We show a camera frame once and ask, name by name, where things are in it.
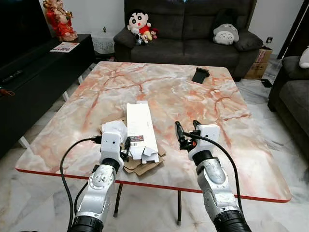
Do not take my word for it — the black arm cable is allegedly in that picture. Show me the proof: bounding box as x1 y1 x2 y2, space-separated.
59 137 103 230
183 133 241 213

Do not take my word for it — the cartoon boy plush doll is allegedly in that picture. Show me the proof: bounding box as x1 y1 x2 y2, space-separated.
127 11 158 45

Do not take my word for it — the dark grey cushion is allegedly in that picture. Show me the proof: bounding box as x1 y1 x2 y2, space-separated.
235 30 264 51

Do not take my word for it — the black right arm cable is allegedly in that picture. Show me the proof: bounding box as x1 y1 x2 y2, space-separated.
183 133 241 213

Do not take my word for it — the white patterned side stool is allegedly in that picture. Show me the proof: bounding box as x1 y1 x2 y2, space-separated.
92 31 116 55

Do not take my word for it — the black TV cabinet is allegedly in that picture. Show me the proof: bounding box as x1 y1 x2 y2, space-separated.
0 34 96 158

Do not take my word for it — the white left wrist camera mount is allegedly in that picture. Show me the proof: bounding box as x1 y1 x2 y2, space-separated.
100 131 125 167

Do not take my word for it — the dark grey fabric sofa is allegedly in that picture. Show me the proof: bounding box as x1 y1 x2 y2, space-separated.
113 0 264 80

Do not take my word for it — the dark grey armchair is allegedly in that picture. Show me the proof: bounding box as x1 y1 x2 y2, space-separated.
268 56 309 155

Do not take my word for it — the black television screen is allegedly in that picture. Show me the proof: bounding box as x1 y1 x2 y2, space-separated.
0 0 51 68

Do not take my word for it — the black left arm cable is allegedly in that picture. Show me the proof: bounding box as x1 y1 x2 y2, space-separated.
59 137 103 230

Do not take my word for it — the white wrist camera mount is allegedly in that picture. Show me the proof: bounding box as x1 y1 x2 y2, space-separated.
100 131 125 167
189 124 221 162

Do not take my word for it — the grey Totoro plush toy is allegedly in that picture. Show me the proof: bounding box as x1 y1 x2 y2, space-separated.
212 10 240 45

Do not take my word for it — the white printed booklet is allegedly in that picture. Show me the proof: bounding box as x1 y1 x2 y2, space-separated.
50 42 80 53

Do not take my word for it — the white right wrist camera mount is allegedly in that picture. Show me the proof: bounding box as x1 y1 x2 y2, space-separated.
189 124 221 162

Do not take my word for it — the brown cardboard box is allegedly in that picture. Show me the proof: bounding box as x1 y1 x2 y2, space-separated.
244 46 273 80

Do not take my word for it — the flat brown cardboard piece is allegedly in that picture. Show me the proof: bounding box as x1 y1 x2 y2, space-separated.
100 118 166 176

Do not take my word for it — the white carton box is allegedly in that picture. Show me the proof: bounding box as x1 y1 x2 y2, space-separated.
126 101 160 164

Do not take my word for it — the black metal table frame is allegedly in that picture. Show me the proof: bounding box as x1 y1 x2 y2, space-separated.
113 183 183 225

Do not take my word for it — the red and gold figurine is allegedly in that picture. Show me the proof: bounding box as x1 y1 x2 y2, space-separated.
42 0 78 42

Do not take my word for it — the white paper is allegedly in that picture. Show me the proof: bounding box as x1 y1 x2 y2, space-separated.
101 120 128 143

